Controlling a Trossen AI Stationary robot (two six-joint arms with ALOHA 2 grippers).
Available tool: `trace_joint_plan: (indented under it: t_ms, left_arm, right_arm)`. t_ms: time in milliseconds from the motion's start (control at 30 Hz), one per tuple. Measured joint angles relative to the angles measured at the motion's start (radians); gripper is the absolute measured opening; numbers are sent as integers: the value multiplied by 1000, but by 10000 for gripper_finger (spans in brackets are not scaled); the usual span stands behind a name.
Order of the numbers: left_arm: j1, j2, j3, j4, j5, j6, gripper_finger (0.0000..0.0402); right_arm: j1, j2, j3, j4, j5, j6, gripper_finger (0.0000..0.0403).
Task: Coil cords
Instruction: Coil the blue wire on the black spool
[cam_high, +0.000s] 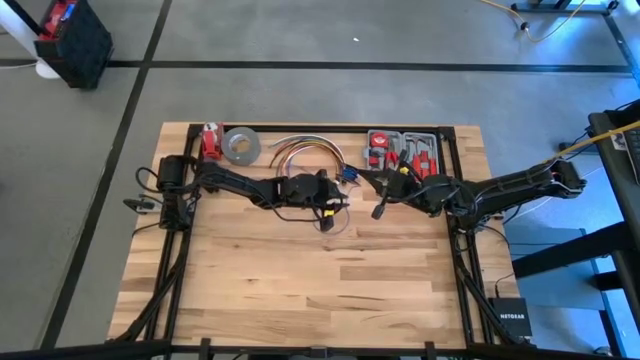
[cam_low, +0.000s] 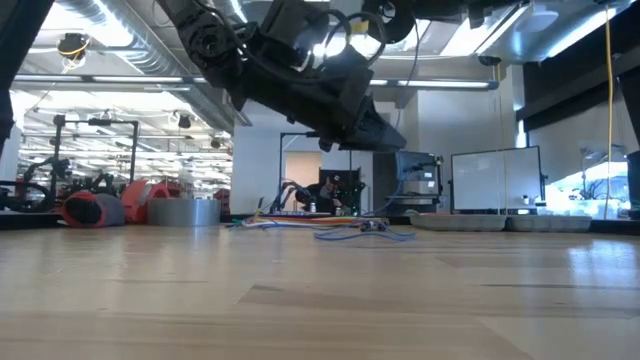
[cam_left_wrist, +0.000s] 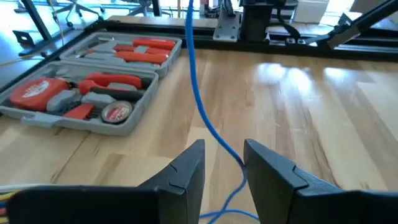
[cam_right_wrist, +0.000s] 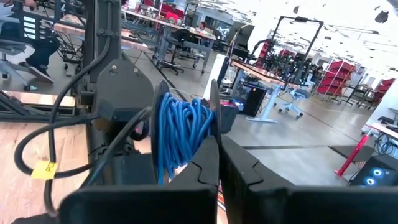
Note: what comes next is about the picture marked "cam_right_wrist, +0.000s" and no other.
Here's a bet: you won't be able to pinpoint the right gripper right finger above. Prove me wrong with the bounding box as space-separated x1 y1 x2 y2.
220 134 398 224

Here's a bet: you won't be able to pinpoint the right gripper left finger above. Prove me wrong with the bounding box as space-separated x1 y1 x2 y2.
58 135 220 224

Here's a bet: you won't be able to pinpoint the black cable spool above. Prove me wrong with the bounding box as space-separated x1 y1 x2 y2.
150 78 223 185

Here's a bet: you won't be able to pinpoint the blue ethernet cord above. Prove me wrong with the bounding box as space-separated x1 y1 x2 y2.
157 92 216 186

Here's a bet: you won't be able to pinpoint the red pole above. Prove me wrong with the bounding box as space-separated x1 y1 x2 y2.
334 129 373 177

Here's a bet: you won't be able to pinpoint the computer tower blue fans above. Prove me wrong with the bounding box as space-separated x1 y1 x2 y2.
348 154 398 188

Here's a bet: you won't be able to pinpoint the yellow label tag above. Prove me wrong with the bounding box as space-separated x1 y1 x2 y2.
30 160 59 180

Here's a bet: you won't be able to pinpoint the white-framed office chair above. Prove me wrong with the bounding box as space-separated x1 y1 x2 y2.
278 88 312 121

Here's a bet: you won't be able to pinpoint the black crate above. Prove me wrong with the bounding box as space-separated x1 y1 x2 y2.
200 98 240 134

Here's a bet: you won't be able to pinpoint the black computer tower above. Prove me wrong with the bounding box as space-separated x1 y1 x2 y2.
233 81 268 118

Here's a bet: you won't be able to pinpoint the light wooden desk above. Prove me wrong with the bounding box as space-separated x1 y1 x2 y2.
362 107 398 141

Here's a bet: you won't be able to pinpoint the red bin rack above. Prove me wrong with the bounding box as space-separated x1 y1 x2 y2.
371 77 396 105
316 60 357 102

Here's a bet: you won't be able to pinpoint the wooden desk white legs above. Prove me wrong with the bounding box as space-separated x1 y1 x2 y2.
231 59 301 124

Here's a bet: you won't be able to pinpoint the black office chair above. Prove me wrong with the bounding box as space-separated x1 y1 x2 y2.
160 28 200 76

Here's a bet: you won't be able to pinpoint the long wooden table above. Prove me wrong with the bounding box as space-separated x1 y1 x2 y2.
121 9 217 75

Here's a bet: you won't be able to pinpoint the wooden workbench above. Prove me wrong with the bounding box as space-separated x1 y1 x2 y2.
52 14 149 53

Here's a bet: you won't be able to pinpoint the black monitor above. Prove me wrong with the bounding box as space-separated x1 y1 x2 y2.
231 24 256 60

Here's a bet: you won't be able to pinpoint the black table frame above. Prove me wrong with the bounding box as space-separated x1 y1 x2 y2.
0 90 94 124

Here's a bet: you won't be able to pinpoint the black robot station frame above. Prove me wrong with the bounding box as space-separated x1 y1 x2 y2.
248 15 325 85

